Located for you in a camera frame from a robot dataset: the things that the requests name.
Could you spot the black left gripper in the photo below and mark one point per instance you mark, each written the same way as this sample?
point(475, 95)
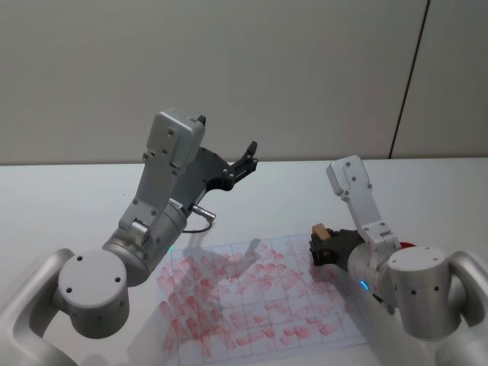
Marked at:
point(213, 167)

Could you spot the grid sheet with red smears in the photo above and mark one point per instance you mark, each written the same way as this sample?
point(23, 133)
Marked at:
point(267, 305)

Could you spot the small red object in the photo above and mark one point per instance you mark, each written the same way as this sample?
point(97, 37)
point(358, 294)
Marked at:
point(408, 245)

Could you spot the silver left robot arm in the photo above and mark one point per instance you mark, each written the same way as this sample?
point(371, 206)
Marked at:
point(91, 282)

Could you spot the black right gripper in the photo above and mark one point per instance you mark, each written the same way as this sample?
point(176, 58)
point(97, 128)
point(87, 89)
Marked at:
point(347, 244)

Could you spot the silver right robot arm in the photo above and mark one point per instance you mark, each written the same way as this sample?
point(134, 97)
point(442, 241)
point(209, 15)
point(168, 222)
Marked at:
point(415, 282)

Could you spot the small tan block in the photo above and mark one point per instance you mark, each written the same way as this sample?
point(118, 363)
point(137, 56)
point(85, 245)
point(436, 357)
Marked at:
point(320, 231)

